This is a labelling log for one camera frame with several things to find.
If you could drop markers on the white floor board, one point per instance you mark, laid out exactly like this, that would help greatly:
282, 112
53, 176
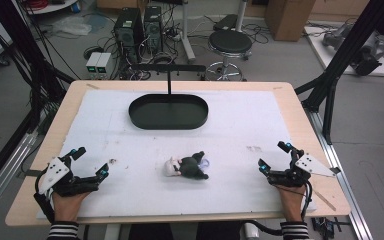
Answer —
318, 50

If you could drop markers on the black and white plush toy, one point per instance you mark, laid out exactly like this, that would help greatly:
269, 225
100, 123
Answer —
188, 166

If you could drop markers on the black computer tower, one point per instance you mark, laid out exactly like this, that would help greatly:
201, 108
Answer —
128, 30
153, 26

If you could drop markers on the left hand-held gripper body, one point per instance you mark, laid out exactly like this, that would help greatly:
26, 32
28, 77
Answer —
55, 173

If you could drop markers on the small black electronics board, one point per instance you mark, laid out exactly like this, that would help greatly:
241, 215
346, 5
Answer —
325, 226

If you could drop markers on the black oval tray stand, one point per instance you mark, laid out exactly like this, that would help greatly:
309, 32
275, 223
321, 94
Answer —
156, 116

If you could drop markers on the white table mat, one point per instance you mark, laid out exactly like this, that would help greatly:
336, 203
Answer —
120, 140

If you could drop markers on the thin wooden stick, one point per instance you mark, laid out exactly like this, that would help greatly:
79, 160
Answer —
325, 200

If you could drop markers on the person's left hand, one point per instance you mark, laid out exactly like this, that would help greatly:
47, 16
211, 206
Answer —
67, 206

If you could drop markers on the black round stool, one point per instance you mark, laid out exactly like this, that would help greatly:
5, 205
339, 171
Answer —
230, 41

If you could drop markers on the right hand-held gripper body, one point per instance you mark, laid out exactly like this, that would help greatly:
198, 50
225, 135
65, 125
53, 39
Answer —
293, 175

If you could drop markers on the clear plastic bag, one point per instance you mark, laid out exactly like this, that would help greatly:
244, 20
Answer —
71, 26

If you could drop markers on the white power supply unit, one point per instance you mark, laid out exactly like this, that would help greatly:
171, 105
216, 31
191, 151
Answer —
104, 62
92, 61

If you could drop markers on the person's right hand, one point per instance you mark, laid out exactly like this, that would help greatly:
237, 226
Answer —
291, 201

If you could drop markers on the black metal frame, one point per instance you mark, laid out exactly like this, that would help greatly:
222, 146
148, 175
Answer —
23, 50
343, 53

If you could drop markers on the white desk leg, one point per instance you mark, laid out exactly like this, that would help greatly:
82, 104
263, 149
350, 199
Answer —
186, 36

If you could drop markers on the aluminium rail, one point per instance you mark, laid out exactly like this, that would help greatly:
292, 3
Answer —
10, 163
346, 186

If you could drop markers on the brown cardboard box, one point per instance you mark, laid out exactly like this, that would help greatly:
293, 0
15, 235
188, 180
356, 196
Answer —
288, 18

